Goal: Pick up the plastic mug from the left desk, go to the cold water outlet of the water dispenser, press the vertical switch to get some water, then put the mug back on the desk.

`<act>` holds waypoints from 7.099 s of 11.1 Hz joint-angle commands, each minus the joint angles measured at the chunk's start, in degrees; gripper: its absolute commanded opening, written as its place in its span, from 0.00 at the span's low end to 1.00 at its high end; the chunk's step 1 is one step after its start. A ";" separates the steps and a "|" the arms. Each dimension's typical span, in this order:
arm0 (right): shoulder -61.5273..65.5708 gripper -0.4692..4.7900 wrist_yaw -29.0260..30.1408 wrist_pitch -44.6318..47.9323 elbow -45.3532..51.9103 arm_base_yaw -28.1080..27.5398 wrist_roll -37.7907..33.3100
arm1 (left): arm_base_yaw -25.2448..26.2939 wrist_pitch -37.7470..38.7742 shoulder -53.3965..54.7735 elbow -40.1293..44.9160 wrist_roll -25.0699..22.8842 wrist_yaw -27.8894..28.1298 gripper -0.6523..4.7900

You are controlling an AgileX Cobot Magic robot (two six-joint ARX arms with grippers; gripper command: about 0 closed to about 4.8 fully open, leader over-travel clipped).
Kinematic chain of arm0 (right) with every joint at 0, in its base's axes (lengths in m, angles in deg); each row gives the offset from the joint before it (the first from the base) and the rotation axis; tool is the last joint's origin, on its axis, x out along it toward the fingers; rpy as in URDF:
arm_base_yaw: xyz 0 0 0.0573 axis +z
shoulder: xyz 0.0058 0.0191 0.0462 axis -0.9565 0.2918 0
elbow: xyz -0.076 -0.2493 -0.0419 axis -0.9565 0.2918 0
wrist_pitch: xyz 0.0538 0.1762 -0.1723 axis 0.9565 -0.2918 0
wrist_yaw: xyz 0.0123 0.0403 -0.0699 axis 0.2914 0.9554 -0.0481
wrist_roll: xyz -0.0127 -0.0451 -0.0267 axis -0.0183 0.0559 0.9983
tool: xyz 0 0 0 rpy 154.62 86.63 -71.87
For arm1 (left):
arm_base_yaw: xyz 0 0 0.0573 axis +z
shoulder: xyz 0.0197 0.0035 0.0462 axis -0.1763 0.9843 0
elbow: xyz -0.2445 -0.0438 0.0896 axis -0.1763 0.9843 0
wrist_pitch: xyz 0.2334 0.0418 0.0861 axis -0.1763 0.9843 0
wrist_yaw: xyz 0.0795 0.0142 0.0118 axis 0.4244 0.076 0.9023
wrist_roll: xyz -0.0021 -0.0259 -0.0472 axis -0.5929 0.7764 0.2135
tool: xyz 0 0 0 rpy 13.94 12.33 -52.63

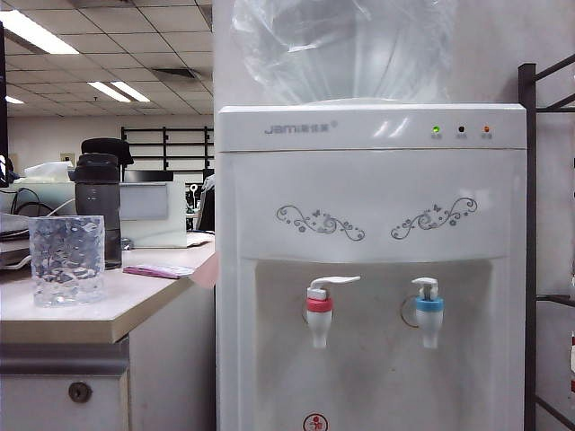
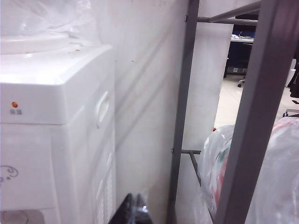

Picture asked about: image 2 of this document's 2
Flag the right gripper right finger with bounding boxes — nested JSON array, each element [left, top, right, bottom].
[[136, 193, 151, 224]]

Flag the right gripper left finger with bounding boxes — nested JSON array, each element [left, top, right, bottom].
[[108, 192, 137, 224]]

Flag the white water dispenser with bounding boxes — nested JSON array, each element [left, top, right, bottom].
[[0, 44, 117, 224]]

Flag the clear bagged water jug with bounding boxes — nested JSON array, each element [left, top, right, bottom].
[[0, 0, 103, 56]]

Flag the blue desk divider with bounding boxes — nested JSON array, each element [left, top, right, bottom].
[[232, 24, 259, 38]]

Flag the plastic wrapped red white bundle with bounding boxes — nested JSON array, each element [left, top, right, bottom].
[[198, 116, 299, 224]]

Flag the dark grey metal rack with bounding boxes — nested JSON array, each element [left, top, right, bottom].
[[169, 0, 299, 224]]

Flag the black office chair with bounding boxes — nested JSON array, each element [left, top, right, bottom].
[[224, 42, 253, 79]]

